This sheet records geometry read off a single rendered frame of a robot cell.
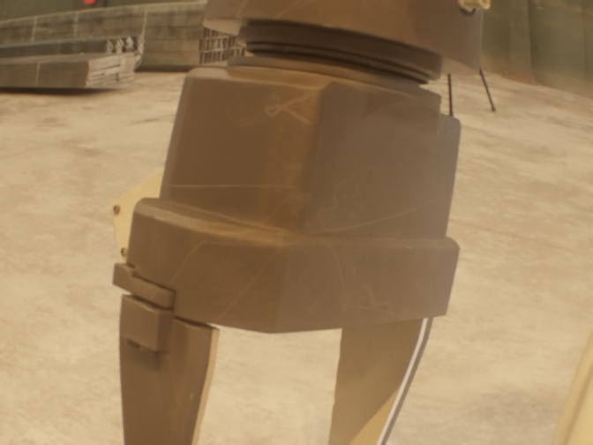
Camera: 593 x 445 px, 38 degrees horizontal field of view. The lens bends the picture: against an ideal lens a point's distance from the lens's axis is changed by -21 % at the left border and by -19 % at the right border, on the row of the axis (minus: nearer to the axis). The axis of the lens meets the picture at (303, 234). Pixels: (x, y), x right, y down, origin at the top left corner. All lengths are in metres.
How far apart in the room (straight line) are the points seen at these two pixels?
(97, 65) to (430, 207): 5.38
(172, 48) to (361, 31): 6.49
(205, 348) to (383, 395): 0.11
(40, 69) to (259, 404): 4.61
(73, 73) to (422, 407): 4.37
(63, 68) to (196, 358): 5.59
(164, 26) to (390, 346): 6.50
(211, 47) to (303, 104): 6.44
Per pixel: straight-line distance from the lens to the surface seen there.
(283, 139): 0.25
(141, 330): 0.25
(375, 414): 0.35
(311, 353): 1.89
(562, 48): 8.86
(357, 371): 0.35
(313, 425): 1.58
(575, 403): 0.18
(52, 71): 5.93
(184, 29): 6.67
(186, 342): 0.25
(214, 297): 0.25
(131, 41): 6.58
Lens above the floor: 0.70
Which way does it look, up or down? 15 degrees down
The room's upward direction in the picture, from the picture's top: 3 degrees clockwise
